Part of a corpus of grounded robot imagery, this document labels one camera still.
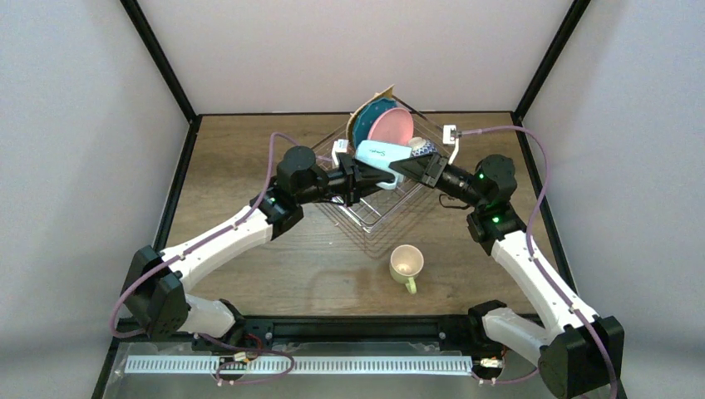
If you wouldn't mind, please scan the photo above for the black aluminium frame rail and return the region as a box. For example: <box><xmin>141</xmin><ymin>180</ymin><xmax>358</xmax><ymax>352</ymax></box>
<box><xmin>91</xmin><ymin>313</ymin><xmax>629</xmax><ymax>399</ymax></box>

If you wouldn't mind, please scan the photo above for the pink round plate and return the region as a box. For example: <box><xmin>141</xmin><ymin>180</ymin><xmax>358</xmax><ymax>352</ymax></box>
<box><xmin>367</xmin><ymin>107</ymin><xmax>414</xmax><ymax>145</ymax></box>

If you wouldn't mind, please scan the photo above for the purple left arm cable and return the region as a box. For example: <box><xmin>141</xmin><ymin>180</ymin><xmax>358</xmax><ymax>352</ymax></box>
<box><xmin>109</xmin><ymin>131</ymin><xmax>296</xmax><ymax>387</ymax></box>

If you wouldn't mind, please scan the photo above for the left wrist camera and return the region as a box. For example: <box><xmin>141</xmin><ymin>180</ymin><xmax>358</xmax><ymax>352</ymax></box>
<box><xmin>331</xmin><ymin>139</ymin><xmax>349</xmax><ymax>168</ymax></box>

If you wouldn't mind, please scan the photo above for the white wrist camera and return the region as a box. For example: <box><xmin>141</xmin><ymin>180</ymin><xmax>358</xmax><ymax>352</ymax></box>
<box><xmin>442</xmin><ymin>125</ymin><xmax>461</xmax><ymax>165</ymax></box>

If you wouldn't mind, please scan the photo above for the lime green bowl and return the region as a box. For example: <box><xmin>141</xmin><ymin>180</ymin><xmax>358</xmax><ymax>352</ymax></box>
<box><xmin>407</xmin><ymin>136</ymin><xmax>438</xmax><ymax>157</ymax></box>

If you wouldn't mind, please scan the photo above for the teal polka dot plate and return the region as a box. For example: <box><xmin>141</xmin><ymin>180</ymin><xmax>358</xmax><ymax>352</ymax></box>
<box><xmin>352</xmin><ymin>97</ymin><xmax>398</xmax><ymax>148</ymax></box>

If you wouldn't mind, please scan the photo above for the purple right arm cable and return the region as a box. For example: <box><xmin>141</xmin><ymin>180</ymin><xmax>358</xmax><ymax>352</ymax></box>
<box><xmin>456</xmin><ymin>125</ymin><xmax>621</xmax><ymax>399</ymax></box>

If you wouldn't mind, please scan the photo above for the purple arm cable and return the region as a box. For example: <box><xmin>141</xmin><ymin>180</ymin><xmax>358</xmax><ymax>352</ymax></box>
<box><xmin>456</xmin><ymin>125</ymin><xmax>621</xmax><ymax>399</ymax></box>
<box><xmin>109</xmin><ymin>131</ymin><xmax>296</xmax><ymax>387</ymax></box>

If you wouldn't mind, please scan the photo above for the light blue mug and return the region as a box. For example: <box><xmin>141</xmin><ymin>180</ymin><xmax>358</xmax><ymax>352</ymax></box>
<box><xmin>355</xmin><ymin>140</ymin><xmax>412</xmax><ymax>190</ymax></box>

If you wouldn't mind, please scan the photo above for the white slotted cable duct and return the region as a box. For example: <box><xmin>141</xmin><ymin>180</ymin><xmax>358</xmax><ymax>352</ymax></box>
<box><xmin>122</xmin><ymin>355</ymin><xmax>473</xmax><ymax>376</ymax></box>

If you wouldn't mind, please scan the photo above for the pale green mug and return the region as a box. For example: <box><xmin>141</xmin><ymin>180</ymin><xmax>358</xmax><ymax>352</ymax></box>
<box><xmin>389</xmin><ymin>244</ymin><xmax>425</xmax><ymax>294</ymax></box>

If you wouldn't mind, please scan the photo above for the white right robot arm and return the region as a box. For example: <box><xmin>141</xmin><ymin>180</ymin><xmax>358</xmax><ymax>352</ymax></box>
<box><xmin>390</xmin><ymin>154</ymin><xmax>624</xmax><ymax>398</ymax></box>

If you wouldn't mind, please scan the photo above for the bamboo pattern square plate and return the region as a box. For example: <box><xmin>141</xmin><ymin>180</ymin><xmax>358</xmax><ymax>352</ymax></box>
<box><xmin>346</xmin><ymin>85</ymin><xmax>397</xmax><ymax>149</ymax></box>

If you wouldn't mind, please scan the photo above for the metal wire dish rack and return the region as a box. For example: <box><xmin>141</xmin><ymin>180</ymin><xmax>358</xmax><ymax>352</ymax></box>
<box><xmin>313</xmin><ymin>96</ymin><xmax>460</xmax><ymax>233</ymax></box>

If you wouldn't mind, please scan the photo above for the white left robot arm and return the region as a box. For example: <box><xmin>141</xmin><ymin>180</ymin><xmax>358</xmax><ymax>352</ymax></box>
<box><xmin>118</xmin><ymin>143</ymin><xmax>399</xmax><ymax>337</ymax></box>

